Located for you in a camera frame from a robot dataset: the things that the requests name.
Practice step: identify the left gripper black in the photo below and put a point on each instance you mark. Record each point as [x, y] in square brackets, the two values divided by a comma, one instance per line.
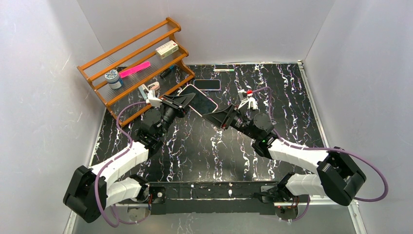
[176, 107]

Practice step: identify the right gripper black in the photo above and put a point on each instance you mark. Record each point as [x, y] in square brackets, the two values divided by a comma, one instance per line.
[229, 117]

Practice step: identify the phone with pink edge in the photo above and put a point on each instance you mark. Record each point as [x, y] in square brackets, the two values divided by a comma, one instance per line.
[201, 104]

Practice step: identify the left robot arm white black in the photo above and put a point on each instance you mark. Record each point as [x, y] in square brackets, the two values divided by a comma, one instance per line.
[92, 190]

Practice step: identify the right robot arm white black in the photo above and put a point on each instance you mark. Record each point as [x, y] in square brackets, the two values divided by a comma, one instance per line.
[332, 171]

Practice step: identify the pink mini stapler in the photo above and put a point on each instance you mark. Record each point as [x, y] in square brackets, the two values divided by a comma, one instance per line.
[154, 86]

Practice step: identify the black marker with blue cap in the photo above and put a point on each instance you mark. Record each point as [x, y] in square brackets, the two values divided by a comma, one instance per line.
[166, 72]

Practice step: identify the small white stapler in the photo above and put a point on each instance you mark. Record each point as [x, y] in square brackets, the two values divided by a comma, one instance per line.
[252, 104]

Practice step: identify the white green pen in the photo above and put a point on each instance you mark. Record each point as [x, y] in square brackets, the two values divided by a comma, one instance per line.
[223, 70]

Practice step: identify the neon pink flat strip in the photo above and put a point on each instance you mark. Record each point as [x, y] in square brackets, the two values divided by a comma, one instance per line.
[130, 71]

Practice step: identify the white box with red label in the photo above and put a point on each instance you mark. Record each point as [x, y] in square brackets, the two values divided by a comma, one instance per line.
[167, 49]

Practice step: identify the orange wooden shelf rack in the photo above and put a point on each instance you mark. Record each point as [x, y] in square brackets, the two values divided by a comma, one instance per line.
[131, 53]

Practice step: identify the white jar patterned lid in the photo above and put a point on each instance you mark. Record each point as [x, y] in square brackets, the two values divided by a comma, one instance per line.
[113, 79]

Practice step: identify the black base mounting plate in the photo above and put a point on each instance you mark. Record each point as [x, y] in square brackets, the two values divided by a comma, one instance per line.
[222, 197]

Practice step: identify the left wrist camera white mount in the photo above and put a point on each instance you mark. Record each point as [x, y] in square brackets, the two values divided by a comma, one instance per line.
[153, 100]

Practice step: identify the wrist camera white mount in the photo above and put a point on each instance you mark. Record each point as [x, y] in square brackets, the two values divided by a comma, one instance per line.
[244, 96]
[153, 100]

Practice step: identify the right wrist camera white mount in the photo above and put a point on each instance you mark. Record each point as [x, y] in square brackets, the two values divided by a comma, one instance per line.
[244, 96]

